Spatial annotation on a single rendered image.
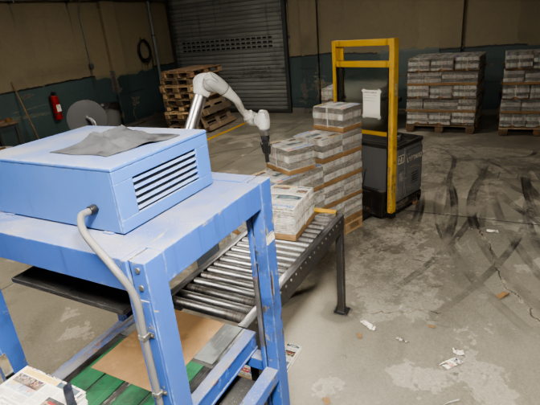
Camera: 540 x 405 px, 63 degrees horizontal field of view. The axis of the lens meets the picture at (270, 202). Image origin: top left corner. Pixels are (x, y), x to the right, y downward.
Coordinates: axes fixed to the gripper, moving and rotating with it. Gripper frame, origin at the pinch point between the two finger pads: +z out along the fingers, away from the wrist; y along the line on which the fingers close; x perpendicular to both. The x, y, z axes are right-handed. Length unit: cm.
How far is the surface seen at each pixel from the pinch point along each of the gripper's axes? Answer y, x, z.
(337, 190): -18, -71, 48
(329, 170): -18, -59, 25
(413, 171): -34, -182, 57
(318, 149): -13, -51, 3
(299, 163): -17.6, -21.2, 7.5
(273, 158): 8.0, -14.5, 5.5
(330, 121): -3, -81, -16
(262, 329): -160, 148, 10
